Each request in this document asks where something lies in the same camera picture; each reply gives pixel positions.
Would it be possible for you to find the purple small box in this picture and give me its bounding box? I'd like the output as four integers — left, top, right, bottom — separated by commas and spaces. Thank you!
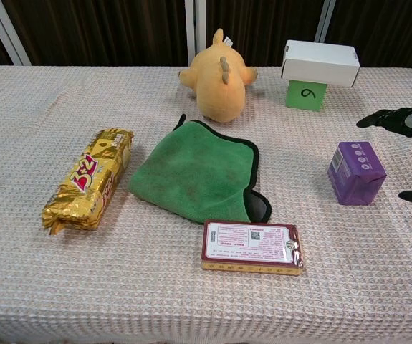
327, 140, 388, 206

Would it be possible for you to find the gold biscuit packet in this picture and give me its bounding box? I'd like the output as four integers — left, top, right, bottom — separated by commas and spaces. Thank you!
41, 128, 135, 236

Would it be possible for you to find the orange plush toy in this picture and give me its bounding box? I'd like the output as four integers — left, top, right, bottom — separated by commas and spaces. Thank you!
178, 28, 259, 124

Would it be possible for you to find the red and white card box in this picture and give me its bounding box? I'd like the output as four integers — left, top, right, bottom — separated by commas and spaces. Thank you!
201, 219, 305, 277

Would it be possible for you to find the green microfiber cloth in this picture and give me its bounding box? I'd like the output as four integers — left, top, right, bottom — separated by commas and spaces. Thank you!
128, 113, 272, 224

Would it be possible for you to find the white cardboard box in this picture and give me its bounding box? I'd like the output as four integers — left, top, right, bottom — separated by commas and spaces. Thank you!
280, 39, 361, 89

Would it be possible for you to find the white metal frame post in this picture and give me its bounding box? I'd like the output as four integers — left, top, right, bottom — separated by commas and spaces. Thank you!
184, 0, 207, 66
0, 0, 32, 67
314, 0, 337, 43

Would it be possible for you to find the green numbered block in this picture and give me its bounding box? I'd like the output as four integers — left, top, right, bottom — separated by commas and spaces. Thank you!
285, 79, 329, 113

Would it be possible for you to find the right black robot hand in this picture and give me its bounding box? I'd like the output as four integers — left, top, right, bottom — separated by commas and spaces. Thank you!
356, 105, 412, 205

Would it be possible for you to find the woven beige tablecloth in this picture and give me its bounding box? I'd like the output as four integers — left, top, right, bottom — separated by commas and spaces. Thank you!
0, 64, 412, 344

